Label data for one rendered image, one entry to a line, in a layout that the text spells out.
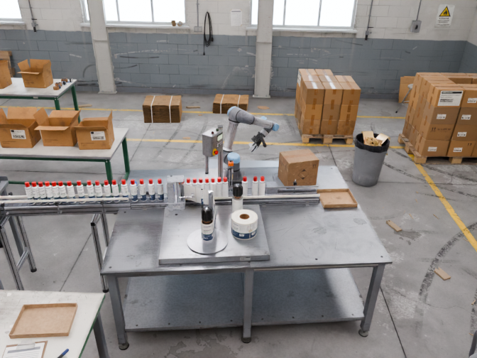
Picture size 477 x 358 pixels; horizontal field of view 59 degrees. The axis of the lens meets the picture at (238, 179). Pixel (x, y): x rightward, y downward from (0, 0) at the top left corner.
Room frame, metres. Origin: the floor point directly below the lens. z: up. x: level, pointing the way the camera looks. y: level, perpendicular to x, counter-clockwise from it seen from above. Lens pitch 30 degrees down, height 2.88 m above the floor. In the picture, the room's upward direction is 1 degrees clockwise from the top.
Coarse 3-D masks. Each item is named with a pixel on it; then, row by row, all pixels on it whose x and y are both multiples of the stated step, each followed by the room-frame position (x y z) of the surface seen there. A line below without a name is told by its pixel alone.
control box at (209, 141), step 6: (210, 132) 3.21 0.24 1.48; (216, 132) 3.21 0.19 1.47; (204, 138) 3.16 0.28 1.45; (210, 138) 3.13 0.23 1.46; (216, 138) 3.19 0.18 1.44; (204, 144) 3.16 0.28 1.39; (210, 144) 3.13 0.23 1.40; (222, 144) 3.26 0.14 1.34; (204, 150) 3.16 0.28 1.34; (210, 150) 3.13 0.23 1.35; (216, 150) 3.19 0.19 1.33; (210, 156) 3.13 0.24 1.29
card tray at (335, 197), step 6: (318, 192) 3.35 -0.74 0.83; (324, 192) 3.35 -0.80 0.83; (330, 192) 3.35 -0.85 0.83; (336, 192) 3.35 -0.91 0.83; (342, 192) 3.35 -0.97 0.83; (348, 192) 3.36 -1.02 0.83; (324, 198) 3.25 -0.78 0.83; (330, 198) 3.25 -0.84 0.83; (336, 198) 3.25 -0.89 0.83; (342, 198) 3.26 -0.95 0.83; (348, 198) 3.26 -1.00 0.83; (354, 198) 3.20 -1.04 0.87; (324, 204) 3.10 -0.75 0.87; (330, 204) 3.10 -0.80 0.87; (336, 204) 3.11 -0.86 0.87; (342, 204) 3.11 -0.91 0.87; (348, 204) 3.12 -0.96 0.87; (354, 204) 3.12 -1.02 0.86
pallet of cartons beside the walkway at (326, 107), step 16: (304, 80) 6.66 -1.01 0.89; (320, 80) 6.73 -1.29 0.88; (336, 80) 6.70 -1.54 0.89; (352, 80) 6.72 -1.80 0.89; (304, 96) 6.45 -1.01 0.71; (320, 96) 6.26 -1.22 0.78; (336, 96) 6.26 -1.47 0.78; (352, 96) 6.26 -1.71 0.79; (304, 112) 6.30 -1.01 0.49; (320, 112) 6.26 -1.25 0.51; (336, 112) 6.26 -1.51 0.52; (352, 112) 6.25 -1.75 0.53; (304, 128) 6.26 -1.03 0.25; (320, 128) 6.26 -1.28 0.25; (336, 128) 6.26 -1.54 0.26; (352, 128) 6.26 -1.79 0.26
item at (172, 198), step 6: (168, 186) 2.95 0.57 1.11; (180, 186) 2.99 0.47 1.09; (168, 192) 2.95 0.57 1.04; (174, 192) 2.98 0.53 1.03; (180, 192) 2.99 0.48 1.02; (168, 198) 2.95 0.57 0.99; (174, 198) 2.96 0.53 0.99; (168, 204) 2.95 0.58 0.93; (174, 204) 2.96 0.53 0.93; (180, 204) 2.96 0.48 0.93
